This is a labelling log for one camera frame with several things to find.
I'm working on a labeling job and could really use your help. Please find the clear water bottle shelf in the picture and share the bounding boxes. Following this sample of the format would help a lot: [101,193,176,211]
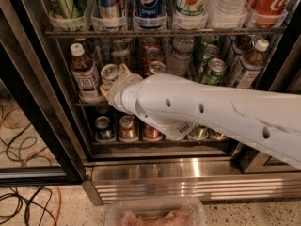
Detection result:
[209,0,252,17]
[167,37,195,76]

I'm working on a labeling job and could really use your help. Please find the blue pepsi can shelf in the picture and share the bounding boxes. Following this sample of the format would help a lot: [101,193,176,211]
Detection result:
[95,116,115,140]
[135,0,164,28]

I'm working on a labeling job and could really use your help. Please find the copper can bottom right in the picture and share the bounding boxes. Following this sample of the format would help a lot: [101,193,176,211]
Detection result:
[210,130,228,141]

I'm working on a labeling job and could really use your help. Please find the clear water bottle middle shelf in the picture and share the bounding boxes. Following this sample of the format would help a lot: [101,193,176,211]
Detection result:
[167,37,195,76]

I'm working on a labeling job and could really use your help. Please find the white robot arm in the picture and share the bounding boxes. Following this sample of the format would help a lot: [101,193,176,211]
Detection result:
[100,69,301,170]

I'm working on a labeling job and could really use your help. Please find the copper can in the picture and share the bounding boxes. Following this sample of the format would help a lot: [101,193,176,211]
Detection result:
[210,130,228,141]
[119,116,137,139]

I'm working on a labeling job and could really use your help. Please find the white 7up can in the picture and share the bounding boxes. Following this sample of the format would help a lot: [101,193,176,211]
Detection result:
[101,64,119,90]

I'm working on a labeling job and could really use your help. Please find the red coca-cola can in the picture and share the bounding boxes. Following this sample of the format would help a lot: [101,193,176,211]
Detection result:
[143,47,164,64]
[148,61,166,75]

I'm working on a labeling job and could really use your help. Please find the clear water bottle top shelf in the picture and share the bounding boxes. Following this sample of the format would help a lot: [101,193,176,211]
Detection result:
[209,0,252,17]

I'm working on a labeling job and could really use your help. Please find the red coca-cola bottle top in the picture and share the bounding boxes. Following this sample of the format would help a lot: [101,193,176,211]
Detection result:
[246,0,290,28]

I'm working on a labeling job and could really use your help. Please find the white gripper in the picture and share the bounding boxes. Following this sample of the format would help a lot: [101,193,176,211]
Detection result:
[100,63,143,114]

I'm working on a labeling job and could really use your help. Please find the tea bottle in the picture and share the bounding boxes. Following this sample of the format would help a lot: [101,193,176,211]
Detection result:
[228,38,269,89]
[71,43,100,98]

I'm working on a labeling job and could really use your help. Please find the fridge door left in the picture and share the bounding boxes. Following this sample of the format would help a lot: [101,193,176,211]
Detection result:
[0,0,86,187]

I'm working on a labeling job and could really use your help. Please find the copper can bottom left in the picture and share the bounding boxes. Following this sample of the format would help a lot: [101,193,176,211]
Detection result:
[119,116,137,139]

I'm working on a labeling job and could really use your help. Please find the front left tea bottle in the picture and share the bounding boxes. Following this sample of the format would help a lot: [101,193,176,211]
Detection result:
[71,43,100,98]

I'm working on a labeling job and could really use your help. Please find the metal fridge base grille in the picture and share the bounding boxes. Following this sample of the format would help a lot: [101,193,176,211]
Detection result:
[82,158,301,206]

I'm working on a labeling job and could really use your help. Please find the green can top shelf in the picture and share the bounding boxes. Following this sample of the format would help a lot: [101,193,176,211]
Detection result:
[48,0,87,32]

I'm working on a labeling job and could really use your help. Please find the black floor cables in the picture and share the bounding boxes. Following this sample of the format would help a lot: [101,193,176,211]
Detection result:
[0,101,57,226]

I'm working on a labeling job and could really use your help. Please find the green soda can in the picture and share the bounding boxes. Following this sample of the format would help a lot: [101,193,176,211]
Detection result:
[196,44,220,76]
[200,58,227,86]

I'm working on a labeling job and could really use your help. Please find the green can bottom shelf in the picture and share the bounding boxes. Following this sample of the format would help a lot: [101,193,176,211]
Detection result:
[189,124,209,140]

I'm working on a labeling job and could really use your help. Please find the clear plastic food container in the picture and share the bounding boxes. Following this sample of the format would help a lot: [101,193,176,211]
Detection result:
[104,197,207,226]

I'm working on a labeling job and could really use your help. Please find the green can shelf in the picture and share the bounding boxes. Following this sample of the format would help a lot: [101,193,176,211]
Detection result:
[189,124,209,140]
[48,0,87,32]

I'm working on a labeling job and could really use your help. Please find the orange floor cable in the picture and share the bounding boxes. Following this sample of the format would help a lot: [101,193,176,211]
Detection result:
[0,105,63,226]

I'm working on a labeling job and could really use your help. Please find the front red coca-cola can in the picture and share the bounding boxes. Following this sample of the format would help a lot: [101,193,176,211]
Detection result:
[148,61,166,75]

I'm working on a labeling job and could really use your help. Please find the front green soda can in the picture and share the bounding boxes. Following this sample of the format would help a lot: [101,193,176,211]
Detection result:
[200,58,227,86]

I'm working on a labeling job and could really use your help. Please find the blue pepsi can top shelf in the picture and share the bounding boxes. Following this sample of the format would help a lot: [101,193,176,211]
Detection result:
[135,0,164,28]

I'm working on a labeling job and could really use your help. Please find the blue pepsi can bottom shelf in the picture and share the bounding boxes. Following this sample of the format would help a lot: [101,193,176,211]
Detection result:
[95,116,115,140]

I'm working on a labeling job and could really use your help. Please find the red bull can top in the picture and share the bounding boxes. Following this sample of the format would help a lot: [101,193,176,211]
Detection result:
[97,0,123,19]

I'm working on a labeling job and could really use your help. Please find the red can bottom shelf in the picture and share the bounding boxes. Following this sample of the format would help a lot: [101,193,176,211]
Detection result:
[143,123,162,141]

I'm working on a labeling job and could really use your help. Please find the front right tea bottle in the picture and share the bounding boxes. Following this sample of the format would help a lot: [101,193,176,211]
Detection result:
[228,38,269,89]

